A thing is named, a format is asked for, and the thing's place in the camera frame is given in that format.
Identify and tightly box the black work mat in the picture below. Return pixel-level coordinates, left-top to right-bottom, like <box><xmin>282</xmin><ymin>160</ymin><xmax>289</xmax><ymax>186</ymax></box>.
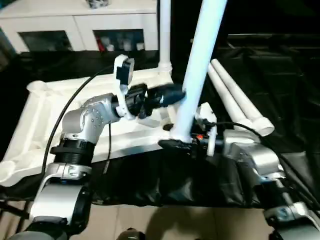
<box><xmin>0</xmin><ymin>32</ymin><xmax>320</xmax><ymax>209</ymax></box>

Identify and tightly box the black flat screen panel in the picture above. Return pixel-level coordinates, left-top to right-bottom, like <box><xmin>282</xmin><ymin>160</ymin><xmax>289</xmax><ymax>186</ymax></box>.
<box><xmin>227</xmin><ymin>32</ymin><xmax>320</xmax><ymax>43</ymax></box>

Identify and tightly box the grey left robot leg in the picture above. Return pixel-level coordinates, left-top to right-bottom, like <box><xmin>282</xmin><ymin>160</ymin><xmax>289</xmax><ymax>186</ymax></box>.
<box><xmin>117</xmin><ymin>228</ymin><xmax>146</xmax><ymax>240</ymax></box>

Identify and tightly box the white plastic table leg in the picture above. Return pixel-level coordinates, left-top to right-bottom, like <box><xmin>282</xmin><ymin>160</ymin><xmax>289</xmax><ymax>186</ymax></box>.
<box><xmin>157</xmin><ymin>0</ymin><xmax>174</xmax><ymax>77</ymax></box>
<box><xmin>209</xmin><ymin>58</ymin><xmax>276</xmax><ymax>137</ymax></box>
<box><xmin>206</xmin><ymin>65</ymin><xmax>261</xmax><ymax>134</ymax></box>
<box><xmin>169</xmin><ymin>0</ymin><xmax>229</xmax><ymax>144</ymax></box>

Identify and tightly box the white glass-door cabinet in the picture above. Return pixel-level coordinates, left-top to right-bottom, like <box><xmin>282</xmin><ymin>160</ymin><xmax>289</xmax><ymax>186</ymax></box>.
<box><xmin>0</xmin><ymin>0</ymin><xmax>160</xmax><ymax>54</ymax></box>

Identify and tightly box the black metal floor frame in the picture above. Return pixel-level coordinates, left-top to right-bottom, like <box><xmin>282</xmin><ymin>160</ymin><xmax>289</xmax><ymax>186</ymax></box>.
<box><xmin>0</xmin><ymin>196</ymin><xmax>32</xmax><ymax>219</ymax></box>

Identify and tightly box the small dark grey object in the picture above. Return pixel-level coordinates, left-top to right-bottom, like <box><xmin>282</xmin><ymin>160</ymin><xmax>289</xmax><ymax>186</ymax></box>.
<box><xmin>87</xmin><ymin>0</ymin><xmax>111</xmax><ymax>10</ymax></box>

